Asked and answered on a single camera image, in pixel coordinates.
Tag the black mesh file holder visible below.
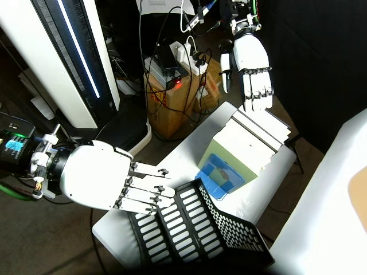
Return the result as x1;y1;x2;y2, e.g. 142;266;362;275
126;177;276;270

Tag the black cloth backdrop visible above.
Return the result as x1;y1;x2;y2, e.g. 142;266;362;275
256;0;367;154

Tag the silver device with red light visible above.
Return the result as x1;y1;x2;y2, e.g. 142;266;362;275
144;56;189;90

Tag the white plug charger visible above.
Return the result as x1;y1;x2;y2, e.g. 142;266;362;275
175;36;199;62

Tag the black power adapter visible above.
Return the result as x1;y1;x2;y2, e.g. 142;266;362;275
156;44;185;76

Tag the black spine book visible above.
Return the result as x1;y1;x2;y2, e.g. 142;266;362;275
225;120;279;155

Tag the white power strip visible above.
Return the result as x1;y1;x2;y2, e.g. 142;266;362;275
169;41;209;77

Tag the white column with light strip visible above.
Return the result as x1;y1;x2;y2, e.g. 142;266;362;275
0;0;121;130

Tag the brown cardboard box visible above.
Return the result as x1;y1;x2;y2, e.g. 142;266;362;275
145;58;227;140

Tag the green robot cable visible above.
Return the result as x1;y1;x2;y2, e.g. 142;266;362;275
0;183;34;203
250;0;261;23

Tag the cream spine book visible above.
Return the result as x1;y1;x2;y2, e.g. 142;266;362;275
232;112;287;143

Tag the blue transparent bookend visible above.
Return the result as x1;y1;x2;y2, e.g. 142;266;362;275
194;153;247;202

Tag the white spine book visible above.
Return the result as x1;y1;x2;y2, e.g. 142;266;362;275
228;116;283;149

